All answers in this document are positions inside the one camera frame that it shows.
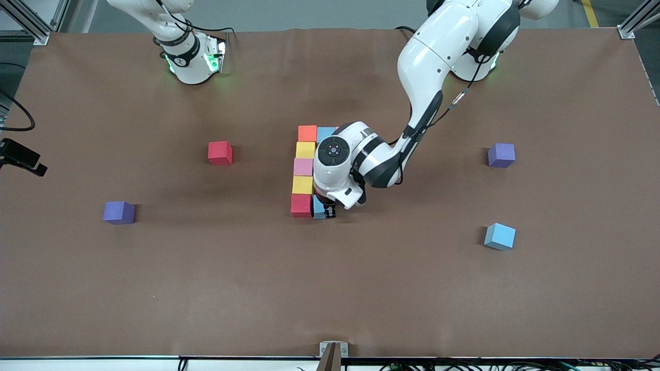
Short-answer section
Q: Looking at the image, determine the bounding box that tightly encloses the aluminium frame profile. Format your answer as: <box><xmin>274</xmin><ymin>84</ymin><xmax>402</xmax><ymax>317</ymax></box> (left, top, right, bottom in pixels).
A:
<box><xmin>0</xmin><ymin>0</ymin><xmax>70</xmax><ymax>46</ymax></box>
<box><xmin>618</xmin><ymin>0</ymin><xmax>660</xmax><ymax>40</ymax></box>

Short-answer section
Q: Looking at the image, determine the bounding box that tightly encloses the brown table mat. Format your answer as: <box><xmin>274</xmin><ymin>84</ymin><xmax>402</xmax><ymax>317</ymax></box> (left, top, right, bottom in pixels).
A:
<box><xmin>0</xmin><ymin>26</ymin><xmax>660</xmax><ymax>360</ymax></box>

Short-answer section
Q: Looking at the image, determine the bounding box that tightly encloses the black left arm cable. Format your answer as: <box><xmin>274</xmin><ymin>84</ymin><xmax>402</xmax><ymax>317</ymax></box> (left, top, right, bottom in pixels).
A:
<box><xmin>392</xmin><ymin>31</ymin><xmax>498</xmax><ymax>186</ymax></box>

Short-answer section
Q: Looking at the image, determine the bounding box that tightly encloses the purple foam cube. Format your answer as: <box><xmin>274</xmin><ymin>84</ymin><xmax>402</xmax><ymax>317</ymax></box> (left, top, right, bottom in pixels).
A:
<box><xmin>487</xmin><ymin>143</ymin><xmax>516</xmax><ymax>168</ymax></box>
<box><xmin>103</xmin><ymin>200</ymin><xmax>136</xmax><ymax>225</ymax></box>

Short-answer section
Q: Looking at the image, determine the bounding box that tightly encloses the red foam cube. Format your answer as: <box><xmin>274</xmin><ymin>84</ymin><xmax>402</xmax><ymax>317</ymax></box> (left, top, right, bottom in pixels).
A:
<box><xmin>208</xmin><ymin>141</ymin><xmax>233</xmax><ymax>166</ymax></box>
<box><xmin>290</xmin><ymin>194</ymin><xmax>313</xmax><ymax>218</ymax></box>

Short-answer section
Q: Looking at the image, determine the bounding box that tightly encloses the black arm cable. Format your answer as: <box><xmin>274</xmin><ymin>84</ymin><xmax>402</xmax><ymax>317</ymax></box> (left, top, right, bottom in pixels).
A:
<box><xmin>392</xmin><ymin>31</ymin><xmax>498</xmax><ymax>186</ymax></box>
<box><xmin>0</xmin><ymin>92</ymin><xmax>36</xmax><ymax>131</ymax></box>

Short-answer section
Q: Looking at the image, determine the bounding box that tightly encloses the grey base connector plate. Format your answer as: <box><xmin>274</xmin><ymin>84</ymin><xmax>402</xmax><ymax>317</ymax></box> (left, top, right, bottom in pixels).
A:
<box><xmin>205</xmin><ymin>37</ymin><xmax>227</xmax><ymax>73</ymax></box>

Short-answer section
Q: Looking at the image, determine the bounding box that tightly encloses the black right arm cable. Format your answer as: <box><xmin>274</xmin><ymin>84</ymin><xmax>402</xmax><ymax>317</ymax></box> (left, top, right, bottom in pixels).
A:
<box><xmin>0</xmin><ymin>92</ymin><xmax>36</xmax><ymax>131</ymax></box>

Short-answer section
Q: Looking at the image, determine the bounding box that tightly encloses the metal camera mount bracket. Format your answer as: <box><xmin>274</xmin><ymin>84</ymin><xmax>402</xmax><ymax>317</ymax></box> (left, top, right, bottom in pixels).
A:
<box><xmin>317</xmin><ymin>341</ymin><xmax>349</xmax><ymax>371</ymax></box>

